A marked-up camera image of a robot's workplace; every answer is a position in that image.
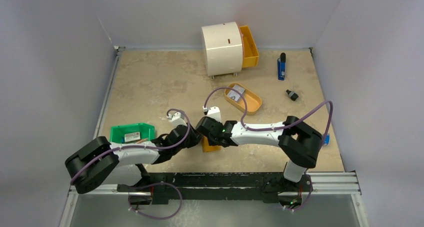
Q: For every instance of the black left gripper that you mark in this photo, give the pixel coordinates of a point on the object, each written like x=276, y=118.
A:
x=195, y=137

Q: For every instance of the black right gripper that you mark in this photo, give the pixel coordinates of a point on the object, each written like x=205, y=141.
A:
x=208, y=126

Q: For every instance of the orange leather card holder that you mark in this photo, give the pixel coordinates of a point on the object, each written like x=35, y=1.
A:
x=207, y=148

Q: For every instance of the silver VIP credit card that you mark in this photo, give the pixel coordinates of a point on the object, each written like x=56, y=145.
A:
x=236, y=92

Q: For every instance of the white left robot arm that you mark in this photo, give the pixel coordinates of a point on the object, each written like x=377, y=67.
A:
x=90, y=166

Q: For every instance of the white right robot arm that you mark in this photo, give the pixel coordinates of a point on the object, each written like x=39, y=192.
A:
x=299, y=141

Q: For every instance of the green plastic bin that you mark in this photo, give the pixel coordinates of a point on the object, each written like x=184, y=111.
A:
x=147, y=131

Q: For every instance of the small box in bin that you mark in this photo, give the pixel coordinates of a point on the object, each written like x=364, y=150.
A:
x=131, y=137

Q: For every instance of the orange oval tray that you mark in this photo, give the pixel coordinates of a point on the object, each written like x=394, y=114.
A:
x=250, y=100

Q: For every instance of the small black knob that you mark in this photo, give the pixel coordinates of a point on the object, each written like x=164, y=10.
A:
x=292, y=95

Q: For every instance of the orange open drawer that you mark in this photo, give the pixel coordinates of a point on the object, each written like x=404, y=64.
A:
x=250, y=51

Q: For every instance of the white round drawer cabinet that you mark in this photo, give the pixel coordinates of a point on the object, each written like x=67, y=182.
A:
x=223, y=49

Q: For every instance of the blue black marker pen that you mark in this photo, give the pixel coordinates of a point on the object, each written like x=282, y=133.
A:
x=281, y=66

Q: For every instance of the small blue eraser block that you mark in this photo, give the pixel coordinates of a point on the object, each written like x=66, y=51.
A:
x=326, y=140

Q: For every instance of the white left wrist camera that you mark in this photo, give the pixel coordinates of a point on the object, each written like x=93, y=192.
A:
x=176, y=119

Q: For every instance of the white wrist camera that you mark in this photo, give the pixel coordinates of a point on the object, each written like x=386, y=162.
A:
x=212, y=112
x=176, y=119

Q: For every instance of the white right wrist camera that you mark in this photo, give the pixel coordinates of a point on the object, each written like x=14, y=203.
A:
x=212, y=112

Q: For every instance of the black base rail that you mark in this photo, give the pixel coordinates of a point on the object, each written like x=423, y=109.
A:
x=267, y=187

